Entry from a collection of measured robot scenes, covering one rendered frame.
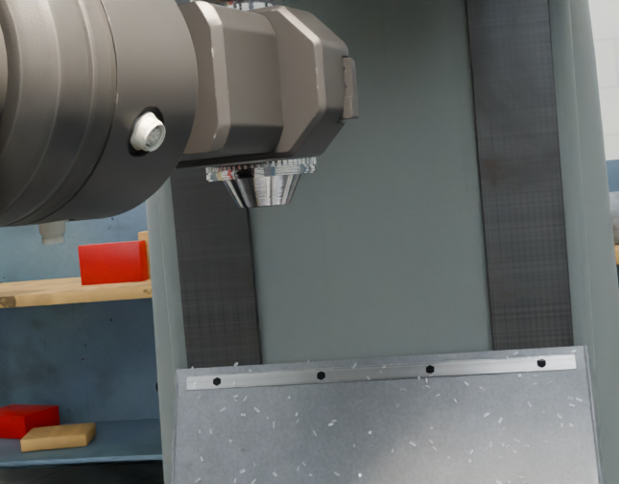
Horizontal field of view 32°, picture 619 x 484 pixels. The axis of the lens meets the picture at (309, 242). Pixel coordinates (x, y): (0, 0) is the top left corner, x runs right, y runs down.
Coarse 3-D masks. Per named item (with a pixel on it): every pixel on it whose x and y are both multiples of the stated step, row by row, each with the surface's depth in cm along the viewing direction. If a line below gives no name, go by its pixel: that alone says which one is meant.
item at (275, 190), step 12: (228, 180) 45; (240, 180) 44; (252, 180) 44; (264, 180) 44; (276, 180) 44; (288, 180) 44; (240, 192) 45; (252, 192) 44; (264, 192) 44; (276, 192) 44; (288, 192) 45; (240, 204) 45; (252, 204) 45; (264, 204) 44; (276, 204) 45
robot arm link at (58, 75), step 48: (0, 0) 28; (48, 0) 28; (96, 0) 30; (0, 48) 28; (48, 48) 28; (96, 48) 29; (0, 96) 28; (48, 96) 28; (96, 96) 29; (0, 144) 28; (48, 144) 28; (96, 144) 30; (0, 192) 29; (48, 192) 30
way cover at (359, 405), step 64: (192, 384) 84; (256, 384) 83; (320, 384) 82; (384, 384) 81; (448, 384) 81; (512, 384) 80; (576, 384) 79; (192, 448) 82; (256, 448) 81; (320, 448) 80; (384, 448) 80; (448, 448) 79; (512, 448) 78; (576, 448) 77
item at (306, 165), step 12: (216, 168) 44; (228, 168) 44; (240, 168) 43; (252, 168) 43; (264, 168) 43; (276, 168) 43; (288, 168) 44; (300, 168) 44; (312, 168) 45; (216, 180) 44
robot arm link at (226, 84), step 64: (128, 0) 31; (128, 64) 30; (192, 64) 33; (256, 64) 37; (320, 64) 38; (128, 128) 31; (192, 128) 36; (256, 128) 37; (320, 128) 39; (128, 192) 33
